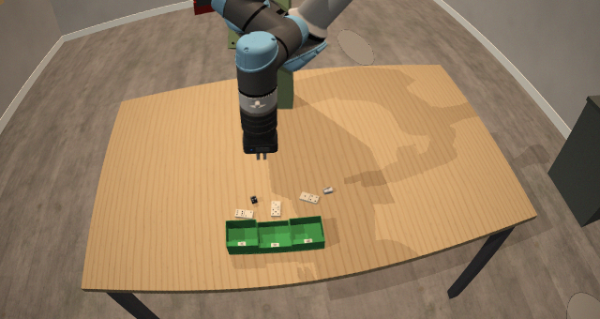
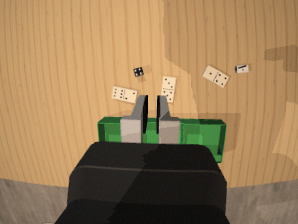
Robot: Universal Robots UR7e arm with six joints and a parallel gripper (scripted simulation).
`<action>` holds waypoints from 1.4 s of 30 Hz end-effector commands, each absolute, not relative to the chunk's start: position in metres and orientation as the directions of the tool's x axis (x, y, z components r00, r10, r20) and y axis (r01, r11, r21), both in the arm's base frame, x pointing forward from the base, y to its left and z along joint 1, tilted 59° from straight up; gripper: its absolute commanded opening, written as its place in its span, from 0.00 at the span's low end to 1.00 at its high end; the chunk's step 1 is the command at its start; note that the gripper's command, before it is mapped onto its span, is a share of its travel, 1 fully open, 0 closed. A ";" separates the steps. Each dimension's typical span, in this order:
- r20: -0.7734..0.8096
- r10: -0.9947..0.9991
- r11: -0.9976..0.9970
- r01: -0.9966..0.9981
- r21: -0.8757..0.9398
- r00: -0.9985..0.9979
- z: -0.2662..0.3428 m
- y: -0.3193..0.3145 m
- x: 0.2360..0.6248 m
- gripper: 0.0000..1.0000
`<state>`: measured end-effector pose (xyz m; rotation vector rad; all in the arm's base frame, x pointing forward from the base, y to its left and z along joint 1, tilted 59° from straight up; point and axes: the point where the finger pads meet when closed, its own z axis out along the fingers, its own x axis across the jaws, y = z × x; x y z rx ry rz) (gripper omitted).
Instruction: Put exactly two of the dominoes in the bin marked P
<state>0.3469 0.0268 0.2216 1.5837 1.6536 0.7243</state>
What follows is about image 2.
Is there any cream domino tile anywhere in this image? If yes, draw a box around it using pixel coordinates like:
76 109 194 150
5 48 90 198
202 65 229 88
161 76 176 102
112 86 138 103

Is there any green three-compartment bin rack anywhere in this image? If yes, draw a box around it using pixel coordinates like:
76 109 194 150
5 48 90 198
97 117 227 163

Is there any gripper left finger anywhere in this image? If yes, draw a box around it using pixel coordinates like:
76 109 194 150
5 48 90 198
120 95 148 143

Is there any black die with white pips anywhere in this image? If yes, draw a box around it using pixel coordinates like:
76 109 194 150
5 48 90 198
133 67 144 77

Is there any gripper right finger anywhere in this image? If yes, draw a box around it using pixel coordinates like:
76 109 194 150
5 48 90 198
156 95 180 144

